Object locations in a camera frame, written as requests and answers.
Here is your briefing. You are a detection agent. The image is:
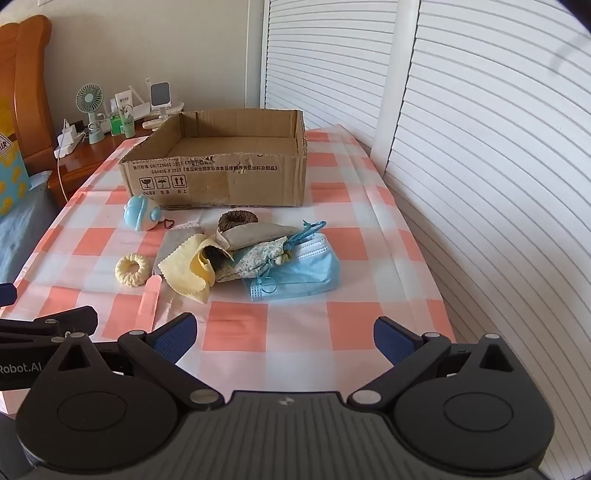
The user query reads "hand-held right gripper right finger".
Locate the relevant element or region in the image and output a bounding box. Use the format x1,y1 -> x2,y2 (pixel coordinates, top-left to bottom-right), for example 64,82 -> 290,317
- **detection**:
348,316 -> 527,411

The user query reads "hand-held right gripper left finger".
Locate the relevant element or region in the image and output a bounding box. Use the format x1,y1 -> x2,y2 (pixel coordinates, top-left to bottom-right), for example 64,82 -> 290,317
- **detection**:
46,312 -> 224,411

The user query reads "pink strip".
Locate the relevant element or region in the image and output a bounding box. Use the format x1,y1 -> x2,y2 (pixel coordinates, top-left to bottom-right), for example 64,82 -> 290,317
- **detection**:
136,275 -> 161,330

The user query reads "yellow cleaning cloth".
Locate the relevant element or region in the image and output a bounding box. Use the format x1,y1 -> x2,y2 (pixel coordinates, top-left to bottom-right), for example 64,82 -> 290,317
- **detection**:
158,234 -> 236,305

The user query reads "cream scrunchie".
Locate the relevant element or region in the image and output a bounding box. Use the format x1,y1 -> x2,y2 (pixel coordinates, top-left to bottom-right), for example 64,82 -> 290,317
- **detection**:
115,253 -> 151,289

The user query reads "grey sachet with lace edge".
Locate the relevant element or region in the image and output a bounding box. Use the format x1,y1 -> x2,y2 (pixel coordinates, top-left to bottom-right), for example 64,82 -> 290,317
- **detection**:
159,222 -> 204,273
216,224 -> 296,254

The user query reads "blue face mask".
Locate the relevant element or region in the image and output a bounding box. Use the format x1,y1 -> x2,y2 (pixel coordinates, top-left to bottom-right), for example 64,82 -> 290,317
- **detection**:
242,233 -> 342,303

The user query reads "floral drawstring pouch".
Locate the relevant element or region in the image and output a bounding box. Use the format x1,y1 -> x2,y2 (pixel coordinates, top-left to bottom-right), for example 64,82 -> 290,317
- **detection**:
215,237 -> 289,281

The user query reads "blue white round toy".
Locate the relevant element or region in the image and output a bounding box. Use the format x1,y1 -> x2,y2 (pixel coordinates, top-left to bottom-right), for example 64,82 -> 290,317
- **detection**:
124,195 -> 178,230

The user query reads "brown scrunchie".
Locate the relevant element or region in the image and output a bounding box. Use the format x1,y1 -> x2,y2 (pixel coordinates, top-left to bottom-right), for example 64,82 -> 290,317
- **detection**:
218,210 -> 256,234

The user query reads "blue cord bundle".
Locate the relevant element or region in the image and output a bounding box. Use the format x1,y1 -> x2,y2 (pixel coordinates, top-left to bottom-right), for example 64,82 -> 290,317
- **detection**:
284,220 -> 326,246

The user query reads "brown cardboard box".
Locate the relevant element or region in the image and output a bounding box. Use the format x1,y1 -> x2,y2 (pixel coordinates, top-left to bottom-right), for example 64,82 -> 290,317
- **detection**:
119,109 -> 308,209

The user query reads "pink white checked tablecloth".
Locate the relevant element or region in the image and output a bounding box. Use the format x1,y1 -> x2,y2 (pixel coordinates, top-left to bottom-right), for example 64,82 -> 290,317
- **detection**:
0,124 -> 458,414

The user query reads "yellow printed bag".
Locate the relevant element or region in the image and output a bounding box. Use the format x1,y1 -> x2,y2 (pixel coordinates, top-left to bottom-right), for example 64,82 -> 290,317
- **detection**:
0,111 -> 31,217

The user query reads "white power strip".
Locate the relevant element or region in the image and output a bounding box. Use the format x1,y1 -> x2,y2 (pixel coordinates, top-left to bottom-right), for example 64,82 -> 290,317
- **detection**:
54,134 -> 88,158

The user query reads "wooden nightstand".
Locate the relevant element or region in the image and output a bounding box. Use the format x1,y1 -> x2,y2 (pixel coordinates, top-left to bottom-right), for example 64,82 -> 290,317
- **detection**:
46,99 -> 185,206

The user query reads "wooden bed headboard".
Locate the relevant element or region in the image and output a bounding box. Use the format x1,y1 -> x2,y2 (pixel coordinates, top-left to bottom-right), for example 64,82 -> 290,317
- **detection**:
0,15 -> 62,195

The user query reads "green desk fan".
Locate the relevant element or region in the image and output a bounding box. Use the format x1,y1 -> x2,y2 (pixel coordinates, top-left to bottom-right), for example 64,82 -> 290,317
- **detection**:
75,83 -> 106,145

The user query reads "white louvered closet door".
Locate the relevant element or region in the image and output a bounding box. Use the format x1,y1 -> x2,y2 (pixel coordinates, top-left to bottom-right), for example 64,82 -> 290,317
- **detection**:
261,0 -> 411,132
372,0 -> 591,480

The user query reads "white router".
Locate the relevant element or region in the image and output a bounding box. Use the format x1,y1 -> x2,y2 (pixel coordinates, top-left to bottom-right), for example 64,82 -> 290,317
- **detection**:
124,85 -> 185,118

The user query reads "white phone stand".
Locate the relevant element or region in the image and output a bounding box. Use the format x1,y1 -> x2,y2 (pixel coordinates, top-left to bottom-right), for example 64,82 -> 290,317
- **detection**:
145,78 -> 172,120

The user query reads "white power cable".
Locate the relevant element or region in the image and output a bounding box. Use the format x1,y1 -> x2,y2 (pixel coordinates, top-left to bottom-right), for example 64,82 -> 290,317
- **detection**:
54,156 -> 71,205

